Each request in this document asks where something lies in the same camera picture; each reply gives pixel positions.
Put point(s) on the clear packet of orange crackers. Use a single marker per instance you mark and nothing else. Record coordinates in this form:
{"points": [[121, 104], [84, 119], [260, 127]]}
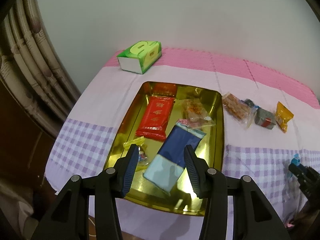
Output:
{"points": [[193, 110]]}

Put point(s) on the dark candy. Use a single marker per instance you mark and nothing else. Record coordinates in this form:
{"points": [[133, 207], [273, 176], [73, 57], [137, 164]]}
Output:
{"points": [[248, 103]]}

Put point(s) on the yellow-green candy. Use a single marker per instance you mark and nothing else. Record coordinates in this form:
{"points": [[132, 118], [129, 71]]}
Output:
{"points": [[132, 142]]}

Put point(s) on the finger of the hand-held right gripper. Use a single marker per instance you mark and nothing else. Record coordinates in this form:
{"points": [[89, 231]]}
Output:
{"points": [[298, 172]]}

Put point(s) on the pink checked tablecloth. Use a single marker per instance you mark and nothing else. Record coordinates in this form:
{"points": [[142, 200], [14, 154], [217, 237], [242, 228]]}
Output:
{"points": [[250, 162]]}

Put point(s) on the blue candy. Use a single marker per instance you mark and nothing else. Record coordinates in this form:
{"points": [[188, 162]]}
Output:
{"points": [[296, 158]]}

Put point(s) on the yellow snack packet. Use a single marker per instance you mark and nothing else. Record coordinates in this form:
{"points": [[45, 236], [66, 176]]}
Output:
{"points": [[283, 116]]}

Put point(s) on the brown candy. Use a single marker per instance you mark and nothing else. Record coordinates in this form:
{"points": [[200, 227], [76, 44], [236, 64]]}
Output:
{"points": [[142, 158]]}

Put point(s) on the red snack packet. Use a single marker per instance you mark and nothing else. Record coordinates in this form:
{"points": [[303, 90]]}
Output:
{"points": [[155, 115]]}

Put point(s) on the clear packet of brown cookies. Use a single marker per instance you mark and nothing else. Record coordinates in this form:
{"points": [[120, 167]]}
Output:
{"points": [[233, 106]]}

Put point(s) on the green tissue box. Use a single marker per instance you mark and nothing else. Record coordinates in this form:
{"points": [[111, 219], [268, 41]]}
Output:
{"points": [[142, 52]]}

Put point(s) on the navy and light-blue packet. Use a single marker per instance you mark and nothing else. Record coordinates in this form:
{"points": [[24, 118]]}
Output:
{"points": [[175, 147]]}

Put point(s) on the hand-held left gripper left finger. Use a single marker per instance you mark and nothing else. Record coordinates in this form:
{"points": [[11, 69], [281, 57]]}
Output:
{"points": [[130, 170]]}

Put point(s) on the pink round snack packet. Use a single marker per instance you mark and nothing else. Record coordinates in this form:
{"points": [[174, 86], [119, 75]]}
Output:
{"points": [[185, 123]]}

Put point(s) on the beige patterned cloth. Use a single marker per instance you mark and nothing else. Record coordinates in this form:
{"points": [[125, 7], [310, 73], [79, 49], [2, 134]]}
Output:
{"points": [[15, 205]]}

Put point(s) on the gold tin box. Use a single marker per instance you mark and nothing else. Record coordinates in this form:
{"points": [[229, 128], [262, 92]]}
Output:
{"points": [[212, 110]]}

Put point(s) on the grey packet with red label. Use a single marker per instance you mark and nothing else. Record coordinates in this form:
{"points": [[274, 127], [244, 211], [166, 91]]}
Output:
{"points": [[263, 115]]}

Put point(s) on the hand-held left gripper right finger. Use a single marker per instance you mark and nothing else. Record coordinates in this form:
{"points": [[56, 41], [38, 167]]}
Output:
{"points": [[193, 172]]}

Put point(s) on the beige patterned curtain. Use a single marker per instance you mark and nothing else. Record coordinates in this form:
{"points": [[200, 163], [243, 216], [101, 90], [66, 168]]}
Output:
{"points": [[30, 55]]}

